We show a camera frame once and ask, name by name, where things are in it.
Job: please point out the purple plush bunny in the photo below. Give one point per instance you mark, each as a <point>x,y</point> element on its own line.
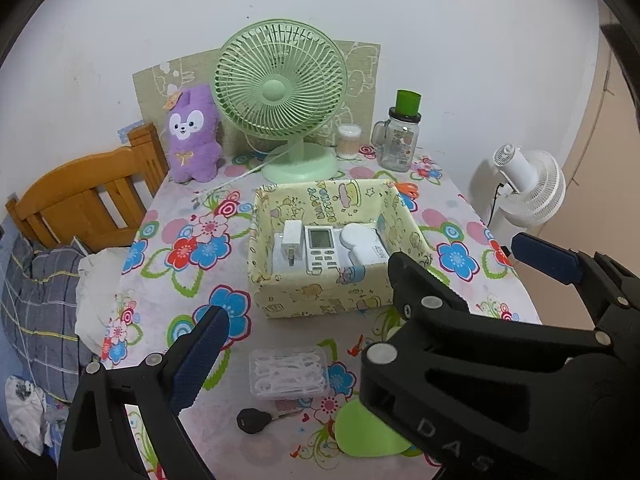
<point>192,160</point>

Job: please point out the white patterned cloth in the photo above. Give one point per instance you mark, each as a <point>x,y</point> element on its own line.
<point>30,410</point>

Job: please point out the glass mug with green lid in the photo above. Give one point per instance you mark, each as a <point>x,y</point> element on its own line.
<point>400,145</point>

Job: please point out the white remote control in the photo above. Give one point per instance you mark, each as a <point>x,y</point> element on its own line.
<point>322,255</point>

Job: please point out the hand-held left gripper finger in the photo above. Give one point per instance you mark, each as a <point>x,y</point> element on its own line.
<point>200,360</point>

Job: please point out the black car key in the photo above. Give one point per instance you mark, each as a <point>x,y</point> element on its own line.
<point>252,420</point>

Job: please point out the orange scissors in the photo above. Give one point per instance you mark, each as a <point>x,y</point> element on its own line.
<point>410,190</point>

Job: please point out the grey plaid bedding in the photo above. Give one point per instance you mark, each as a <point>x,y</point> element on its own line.
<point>45,310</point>

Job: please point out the blue wall sticker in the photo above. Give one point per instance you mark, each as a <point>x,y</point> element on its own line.
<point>131,131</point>

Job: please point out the wooden bed headboard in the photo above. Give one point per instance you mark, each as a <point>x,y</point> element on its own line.
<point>75,195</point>

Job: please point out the small white box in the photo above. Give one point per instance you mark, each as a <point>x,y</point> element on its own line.
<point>377,255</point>

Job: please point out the yellow printed storage box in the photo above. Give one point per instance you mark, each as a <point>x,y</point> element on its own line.
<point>320,300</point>

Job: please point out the white floor fan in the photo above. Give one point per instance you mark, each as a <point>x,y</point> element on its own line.
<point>545,185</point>

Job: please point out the floral tablecloth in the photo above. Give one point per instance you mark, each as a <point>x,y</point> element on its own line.
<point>165,280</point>

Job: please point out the white charger adapter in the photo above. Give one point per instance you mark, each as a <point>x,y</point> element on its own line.
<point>291,240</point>

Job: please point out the green desk fan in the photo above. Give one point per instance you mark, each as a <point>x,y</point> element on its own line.
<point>277,92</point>

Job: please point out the clear floss pick box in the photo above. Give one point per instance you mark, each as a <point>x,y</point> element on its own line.
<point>290,375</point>

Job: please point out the green printed board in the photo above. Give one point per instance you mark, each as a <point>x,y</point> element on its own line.
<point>360,75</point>

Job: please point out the cotton swab jar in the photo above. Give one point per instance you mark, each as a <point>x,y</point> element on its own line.
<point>348,145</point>

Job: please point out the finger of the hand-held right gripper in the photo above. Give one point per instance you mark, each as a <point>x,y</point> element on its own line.
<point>420,290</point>
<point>545,260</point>

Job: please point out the white round device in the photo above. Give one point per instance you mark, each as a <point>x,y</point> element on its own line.
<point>357,237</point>

